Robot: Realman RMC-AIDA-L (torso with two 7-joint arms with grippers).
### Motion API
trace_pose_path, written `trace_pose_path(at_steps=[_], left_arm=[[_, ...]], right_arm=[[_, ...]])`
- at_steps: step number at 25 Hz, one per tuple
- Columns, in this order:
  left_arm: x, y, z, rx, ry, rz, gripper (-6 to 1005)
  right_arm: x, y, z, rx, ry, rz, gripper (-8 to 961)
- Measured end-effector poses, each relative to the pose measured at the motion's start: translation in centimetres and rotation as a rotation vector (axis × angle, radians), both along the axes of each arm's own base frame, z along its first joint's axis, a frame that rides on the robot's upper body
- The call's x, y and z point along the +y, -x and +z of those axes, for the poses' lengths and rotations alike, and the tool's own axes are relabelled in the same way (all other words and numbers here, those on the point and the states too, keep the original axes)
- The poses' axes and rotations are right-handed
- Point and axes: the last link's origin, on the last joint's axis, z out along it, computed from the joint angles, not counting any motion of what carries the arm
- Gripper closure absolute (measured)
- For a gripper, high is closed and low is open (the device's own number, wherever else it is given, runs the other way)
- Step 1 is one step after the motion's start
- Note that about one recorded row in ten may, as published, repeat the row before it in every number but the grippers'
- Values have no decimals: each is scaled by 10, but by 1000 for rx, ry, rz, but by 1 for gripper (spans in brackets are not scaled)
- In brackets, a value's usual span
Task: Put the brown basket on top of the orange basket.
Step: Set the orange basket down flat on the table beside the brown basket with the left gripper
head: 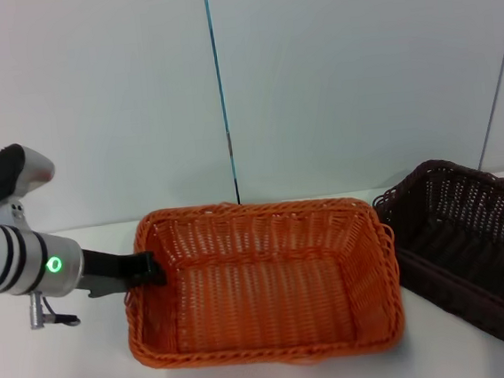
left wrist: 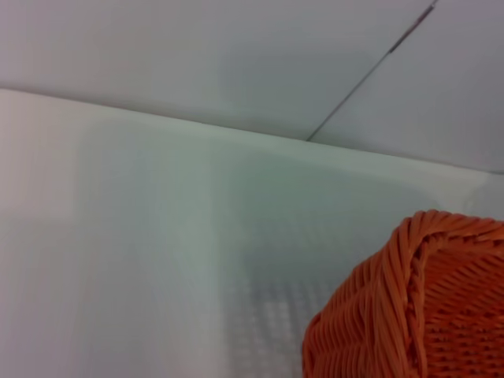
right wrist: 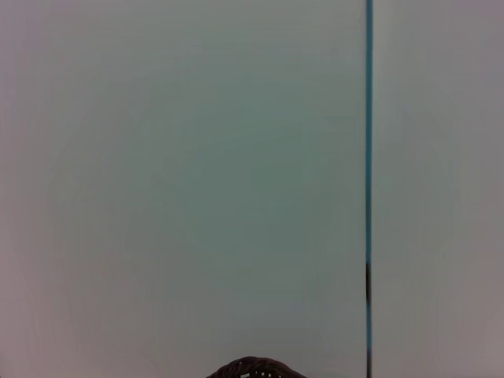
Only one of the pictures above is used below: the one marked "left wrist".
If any orange woven plastic basket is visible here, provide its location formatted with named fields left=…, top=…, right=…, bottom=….
left=302, top=209, right=504, bottom=378

